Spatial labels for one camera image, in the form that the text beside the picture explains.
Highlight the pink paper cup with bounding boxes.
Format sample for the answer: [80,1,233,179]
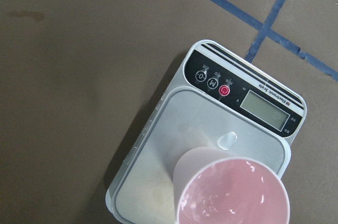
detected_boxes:
[173,147,290,223]

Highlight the grey electronic kitchen scale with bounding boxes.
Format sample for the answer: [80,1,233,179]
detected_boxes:
[106,40,307,223]

